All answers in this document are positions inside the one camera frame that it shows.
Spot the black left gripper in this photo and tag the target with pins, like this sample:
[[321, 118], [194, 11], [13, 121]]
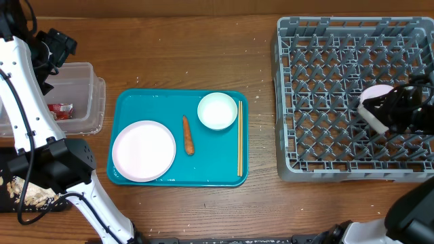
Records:
[[62, 45]]

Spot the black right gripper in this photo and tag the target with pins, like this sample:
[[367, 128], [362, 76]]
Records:
[[390, 103]]

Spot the white upside-down cup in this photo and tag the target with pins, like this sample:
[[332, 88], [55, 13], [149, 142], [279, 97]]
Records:
[[372, 121]]

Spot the red snack wrapper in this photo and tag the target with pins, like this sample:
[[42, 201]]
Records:
[[63, 111]]

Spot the white napkin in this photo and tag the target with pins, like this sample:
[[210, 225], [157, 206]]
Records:
[[54, 115]]

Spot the grey dish rack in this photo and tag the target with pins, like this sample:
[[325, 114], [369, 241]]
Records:
[[320, 67]]

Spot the large white round plate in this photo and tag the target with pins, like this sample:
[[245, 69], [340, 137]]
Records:
[[143, 151]]

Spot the rice and food scraps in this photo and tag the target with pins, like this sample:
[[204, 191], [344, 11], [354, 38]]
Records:
[[35, 196]]

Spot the small white round plate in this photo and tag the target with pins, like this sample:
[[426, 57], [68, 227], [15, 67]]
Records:
[[374, 92]]

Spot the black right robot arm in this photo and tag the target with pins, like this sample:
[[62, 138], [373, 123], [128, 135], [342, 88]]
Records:
[[410, 219]]

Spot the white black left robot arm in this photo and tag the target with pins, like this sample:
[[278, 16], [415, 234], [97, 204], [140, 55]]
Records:
[[44, 155]]

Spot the black waste tray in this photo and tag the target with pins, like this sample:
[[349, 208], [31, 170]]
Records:
[[7, 154]]

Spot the clear plastic bin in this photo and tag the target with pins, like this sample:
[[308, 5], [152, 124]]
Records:
[[77, 84]]

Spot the right wooden chopstick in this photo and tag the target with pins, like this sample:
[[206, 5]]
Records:
[[241, 168]]

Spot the orange carrot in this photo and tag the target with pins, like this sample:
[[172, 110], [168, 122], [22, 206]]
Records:
[[188, 141]]

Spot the pale green bowl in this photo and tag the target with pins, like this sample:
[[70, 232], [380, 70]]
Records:
[[217, 111]]

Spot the teal plastic tray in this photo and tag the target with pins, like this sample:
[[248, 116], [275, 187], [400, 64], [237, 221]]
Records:
[[214, 163]]

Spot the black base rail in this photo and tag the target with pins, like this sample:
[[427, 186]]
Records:
[[295, 239]]

